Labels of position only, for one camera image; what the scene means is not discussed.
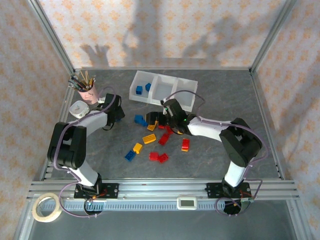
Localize masking tape roll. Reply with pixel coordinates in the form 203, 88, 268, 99
31, 192, 63, 223

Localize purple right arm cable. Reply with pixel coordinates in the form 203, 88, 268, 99
161, 89, 270, 217

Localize pink pencil cup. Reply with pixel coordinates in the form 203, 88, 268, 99
77, 83, 100, 105

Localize grey slotted cable duct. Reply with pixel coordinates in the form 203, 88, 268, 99
39, 199, 238, 211

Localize aluminium frame post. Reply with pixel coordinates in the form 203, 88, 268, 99
249, 0, 298, 74
26, 0, 76, 74

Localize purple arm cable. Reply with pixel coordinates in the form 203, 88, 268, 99
51, 86, 117, 218
161, 89, 270, 217

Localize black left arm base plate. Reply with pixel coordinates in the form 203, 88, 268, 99
74, 183, 120, 200

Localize aluminium mounting rail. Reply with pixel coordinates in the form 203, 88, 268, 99
27, 178, 300, 201

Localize white digital display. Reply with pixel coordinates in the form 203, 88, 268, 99
176, 196, 198, 210

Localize white bin for yellow bricks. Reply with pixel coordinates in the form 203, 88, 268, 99
149, 73, 180, 107

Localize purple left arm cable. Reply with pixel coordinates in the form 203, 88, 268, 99
51, 86, 117, 218

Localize long yellow lego brick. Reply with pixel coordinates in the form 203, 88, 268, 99
142, 133, 157, 145

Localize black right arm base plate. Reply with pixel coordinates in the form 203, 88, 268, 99
206, 182, 251, 200

